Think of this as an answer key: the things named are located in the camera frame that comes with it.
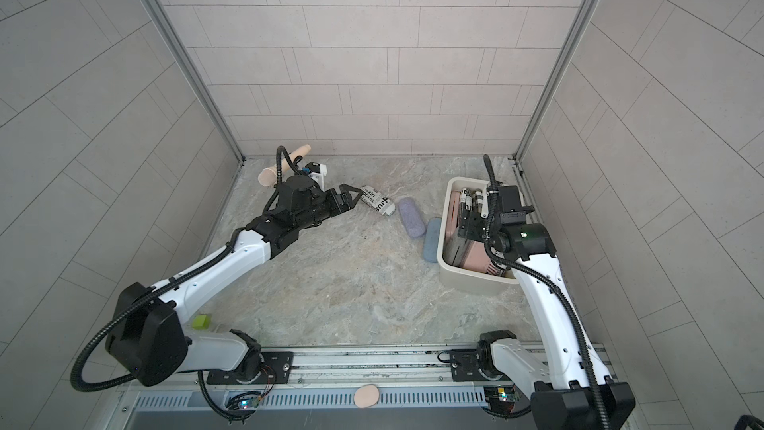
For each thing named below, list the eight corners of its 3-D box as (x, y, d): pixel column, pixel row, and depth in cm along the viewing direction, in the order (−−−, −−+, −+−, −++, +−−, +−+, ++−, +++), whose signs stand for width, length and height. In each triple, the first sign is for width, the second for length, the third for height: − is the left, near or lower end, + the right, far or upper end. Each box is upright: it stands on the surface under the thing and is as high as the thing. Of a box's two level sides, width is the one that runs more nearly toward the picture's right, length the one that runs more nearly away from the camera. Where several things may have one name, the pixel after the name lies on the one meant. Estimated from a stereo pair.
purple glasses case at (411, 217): (410, 239, 96) (411, 235, 94) (395, 205, 105) (395, 200, 103) (427, 234, 97) (427, 229, 95) (410, 200, 106) (411, 195, 104)
